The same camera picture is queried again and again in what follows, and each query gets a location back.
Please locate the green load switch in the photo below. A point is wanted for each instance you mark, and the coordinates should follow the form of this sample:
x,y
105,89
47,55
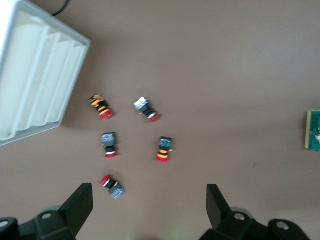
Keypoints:
x,y
313,132

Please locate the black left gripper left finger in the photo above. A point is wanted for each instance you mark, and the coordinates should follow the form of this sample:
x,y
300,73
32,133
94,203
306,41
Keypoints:
x,y
72,212

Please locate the white ribbed plastic bin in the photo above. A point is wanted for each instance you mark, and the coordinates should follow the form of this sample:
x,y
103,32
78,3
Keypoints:
x,y
32,75

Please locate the red mushroom push button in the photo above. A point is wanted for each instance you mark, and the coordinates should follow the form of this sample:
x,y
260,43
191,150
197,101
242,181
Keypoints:
x,y
113,188
109,143
145,107

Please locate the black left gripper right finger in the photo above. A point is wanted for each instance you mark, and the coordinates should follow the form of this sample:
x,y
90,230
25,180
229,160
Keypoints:
x,y
225,220

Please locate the red button orange body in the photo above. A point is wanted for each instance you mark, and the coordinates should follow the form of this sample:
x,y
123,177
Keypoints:
x,y
101,107

